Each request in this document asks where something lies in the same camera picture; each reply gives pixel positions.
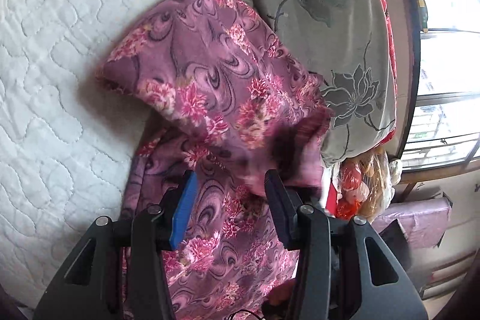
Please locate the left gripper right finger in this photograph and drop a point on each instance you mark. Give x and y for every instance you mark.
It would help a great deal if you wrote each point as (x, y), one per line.
(303, 227)

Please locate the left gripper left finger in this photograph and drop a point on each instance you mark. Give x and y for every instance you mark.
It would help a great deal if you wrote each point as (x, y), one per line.
(160, 227)

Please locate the purple floral garment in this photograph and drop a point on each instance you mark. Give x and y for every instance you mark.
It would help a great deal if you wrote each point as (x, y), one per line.
(231, 102)

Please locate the doll in plastic bag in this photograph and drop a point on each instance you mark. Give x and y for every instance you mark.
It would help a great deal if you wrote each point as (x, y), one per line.
(366, 184)

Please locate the white quilted mattress cover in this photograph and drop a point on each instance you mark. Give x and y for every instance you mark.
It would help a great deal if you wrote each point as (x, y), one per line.
(66, 142)

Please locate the window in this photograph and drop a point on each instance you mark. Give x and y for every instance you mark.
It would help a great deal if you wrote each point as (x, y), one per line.
(444, 130)

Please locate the grey floral pillow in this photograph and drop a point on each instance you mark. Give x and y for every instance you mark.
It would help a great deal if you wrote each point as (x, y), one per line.
(322, 27)

